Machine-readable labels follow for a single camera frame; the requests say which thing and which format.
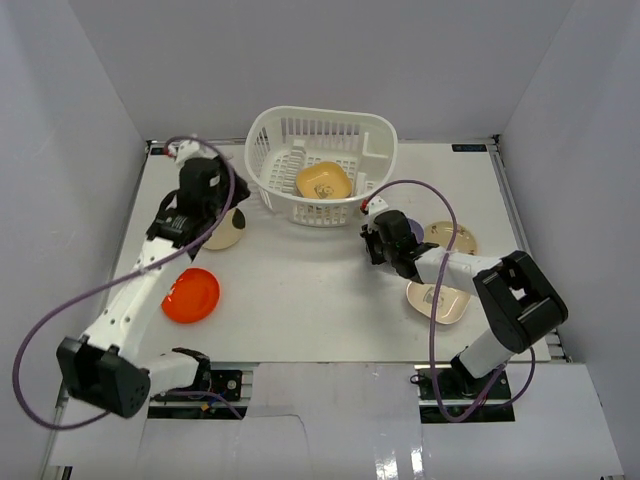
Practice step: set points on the orange round plate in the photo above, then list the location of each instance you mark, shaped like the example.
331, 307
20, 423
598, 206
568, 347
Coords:
193, 296

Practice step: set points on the cream square panda plate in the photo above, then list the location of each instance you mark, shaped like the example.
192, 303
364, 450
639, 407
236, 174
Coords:
451, 303

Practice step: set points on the beige round plate black spot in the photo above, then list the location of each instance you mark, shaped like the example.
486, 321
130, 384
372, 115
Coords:
228, 233

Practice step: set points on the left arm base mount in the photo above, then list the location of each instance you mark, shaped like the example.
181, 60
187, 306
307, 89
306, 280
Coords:
218, 396

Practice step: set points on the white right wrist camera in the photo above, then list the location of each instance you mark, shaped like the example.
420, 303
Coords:
374, 206

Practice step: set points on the beige round floral plate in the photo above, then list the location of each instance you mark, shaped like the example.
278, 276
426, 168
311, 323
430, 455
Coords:
441, 232

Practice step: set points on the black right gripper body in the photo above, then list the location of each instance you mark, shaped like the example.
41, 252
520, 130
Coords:
390, 253

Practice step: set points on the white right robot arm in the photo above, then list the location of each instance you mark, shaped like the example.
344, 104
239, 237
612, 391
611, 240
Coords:
519, 303

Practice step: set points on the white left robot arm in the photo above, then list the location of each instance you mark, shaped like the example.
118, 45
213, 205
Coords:
102, 368

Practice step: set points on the white plastic dish bin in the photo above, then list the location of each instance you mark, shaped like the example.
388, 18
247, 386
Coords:
284, 140

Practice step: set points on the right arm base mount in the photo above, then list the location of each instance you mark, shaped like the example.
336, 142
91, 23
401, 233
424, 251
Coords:
457, 395

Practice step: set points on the purple square panda plate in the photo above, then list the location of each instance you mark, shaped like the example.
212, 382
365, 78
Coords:
417, 230

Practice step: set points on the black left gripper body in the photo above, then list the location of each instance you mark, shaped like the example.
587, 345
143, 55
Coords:
230, 188

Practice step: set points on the yellow square plate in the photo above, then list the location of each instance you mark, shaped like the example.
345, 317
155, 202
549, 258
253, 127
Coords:
323, 181

